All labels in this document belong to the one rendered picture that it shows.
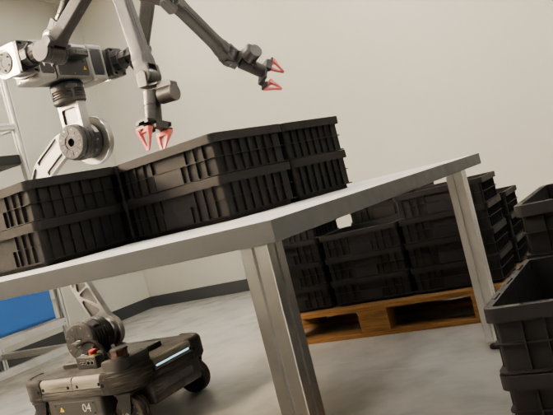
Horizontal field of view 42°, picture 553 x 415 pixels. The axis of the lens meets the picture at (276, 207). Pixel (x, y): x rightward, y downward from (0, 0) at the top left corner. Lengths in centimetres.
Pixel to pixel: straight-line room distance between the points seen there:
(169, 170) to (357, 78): 353
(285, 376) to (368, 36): 421
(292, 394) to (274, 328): 12
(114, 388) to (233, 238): 160
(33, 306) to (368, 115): 266
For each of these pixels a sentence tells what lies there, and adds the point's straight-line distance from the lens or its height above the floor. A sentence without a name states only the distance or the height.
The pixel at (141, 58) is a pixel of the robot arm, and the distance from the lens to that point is 245.
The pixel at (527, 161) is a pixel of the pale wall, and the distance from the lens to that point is 510.
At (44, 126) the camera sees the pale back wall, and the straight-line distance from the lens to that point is 615.
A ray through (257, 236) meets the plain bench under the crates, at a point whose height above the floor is 68.
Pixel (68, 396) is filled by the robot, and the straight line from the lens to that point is 298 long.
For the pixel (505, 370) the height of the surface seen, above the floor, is 38.
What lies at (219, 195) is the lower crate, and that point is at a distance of 188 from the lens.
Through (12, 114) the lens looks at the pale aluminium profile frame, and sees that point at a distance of 475.
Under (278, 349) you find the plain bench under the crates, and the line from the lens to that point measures 136.
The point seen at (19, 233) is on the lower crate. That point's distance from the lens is 204.
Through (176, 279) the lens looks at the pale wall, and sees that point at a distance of 641.
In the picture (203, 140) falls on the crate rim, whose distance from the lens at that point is 188.
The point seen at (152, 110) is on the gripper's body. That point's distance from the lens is 241.
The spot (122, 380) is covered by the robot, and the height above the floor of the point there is 21.
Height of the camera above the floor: 75
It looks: 1 degrees down
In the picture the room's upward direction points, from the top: 14 degrees counter-clockwise
